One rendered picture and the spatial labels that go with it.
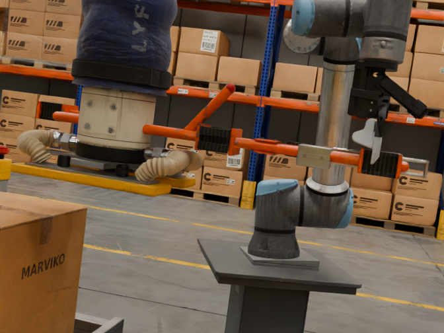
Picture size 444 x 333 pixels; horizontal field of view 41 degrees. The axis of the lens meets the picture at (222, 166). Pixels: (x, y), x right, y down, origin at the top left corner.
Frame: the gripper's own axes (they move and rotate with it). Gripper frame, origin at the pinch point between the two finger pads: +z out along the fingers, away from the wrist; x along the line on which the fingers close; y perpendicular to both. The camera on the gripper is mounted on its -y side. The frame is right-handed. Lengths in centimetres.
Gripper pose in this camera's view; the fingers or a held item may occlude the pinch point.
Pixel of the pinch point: (376, 159)
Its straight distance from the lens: 129.2
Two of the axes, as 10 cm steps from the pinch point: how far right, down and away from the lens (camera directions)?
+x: -2.5, 0.4, -9.7
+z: -1.3, 9.9, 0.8
